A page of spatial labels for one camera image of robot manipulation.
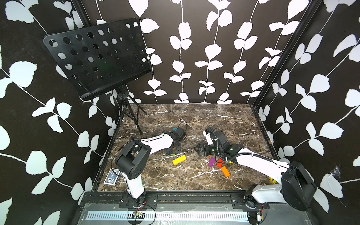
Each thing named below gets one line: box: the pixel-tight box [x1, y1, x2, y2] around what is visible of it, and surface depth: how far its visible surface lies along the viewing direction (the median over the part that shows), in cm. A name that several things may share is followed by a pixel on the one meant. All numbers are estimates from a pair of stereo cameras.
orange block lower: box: [220, 165, 231, 178], surface depth 85 cm
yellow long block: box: [172, 154, 188, 166], surface depth 90 cm
